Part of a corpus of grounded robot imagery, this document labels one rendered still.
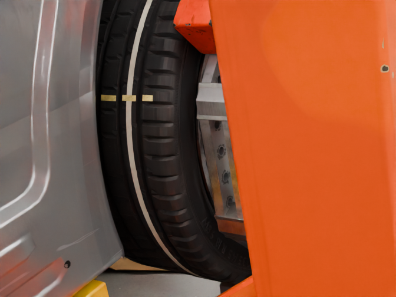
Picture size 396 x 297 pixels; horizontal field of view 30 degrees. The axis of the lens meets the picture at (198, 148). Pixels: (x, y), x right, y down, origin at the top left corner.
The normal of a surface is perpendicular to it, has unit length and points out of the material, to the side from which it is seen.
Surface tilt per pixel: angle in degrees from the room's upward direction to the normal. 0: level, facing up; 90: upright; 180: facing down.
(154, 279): 0
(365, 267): 90
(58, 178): 90
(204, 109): 90
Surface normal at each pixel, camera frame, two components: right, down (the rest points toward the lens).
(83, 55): 0.82, 0.07
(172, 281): -0.16, -0.92
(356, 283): -0.55, 0.39
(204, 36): -0.27, 0.92
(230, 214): -0.36, -0.70
